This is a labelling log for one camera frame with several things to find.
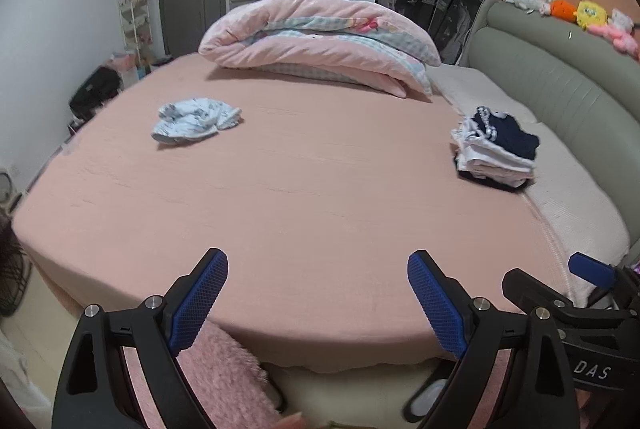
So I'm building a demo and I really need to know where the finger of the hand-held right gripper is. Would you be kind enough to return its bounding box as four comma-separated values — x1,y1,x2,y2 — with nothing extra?
568,252,621,292
502,268,576,312

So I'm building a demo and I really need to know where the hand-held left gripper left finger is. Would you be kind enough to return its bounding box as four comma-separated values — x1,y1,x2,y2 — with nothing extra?
51,248,229,429

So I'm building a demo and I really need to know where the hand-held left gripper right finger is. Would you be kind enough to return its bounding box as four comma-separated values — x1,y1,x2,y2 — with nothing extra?
407,250,581,429

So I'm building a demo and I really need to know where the light blue printed pajama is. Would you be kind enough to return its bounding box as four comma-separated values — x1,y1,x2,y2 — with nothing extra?
151,98,243,145

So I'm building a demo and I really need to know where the stack of folded clothes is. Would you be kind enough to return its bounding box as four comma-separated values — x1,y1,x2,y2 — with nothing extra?
450,106,542,194

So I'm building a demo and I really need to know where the pink bed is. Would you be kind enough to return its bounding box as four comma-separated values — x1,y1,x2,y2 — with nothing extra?
11,52,576,375

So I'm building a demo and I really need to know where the grey-green padded headboard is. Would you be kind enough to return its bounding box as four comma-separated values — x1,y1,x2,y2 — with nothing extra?
457,0,640,260

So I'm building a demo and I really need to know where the black floor fan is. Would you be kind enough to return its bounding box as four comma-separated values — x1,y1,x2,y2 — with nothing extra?
0,219,34,317

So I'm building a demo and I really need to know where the black bag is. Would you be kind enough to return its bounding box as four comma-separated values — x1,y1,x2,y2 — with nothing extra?
69,66,123,120

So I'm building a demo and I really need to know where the pink and white cat plush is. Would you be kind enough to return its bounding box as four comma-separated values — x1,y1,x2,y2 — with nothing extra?
587,8,640,60

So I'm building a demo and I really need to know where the yellow sponge plush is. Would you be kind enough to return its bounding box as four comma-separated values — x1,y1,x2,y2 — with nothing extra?
574,0,612,30

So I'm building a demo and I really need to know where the orange carrot plush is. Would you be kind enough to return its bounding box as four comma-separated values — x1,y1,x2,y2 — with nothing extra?
549,0,581,21

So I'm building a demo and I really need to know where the white shelf rack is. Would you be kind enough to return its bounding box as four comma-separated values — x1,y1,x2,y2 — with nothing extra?
118,0,153,82

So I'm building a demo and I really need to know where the folded pink quilt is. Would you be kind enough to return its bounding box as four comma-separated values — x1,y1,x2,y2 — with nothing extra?
198,0,442,99

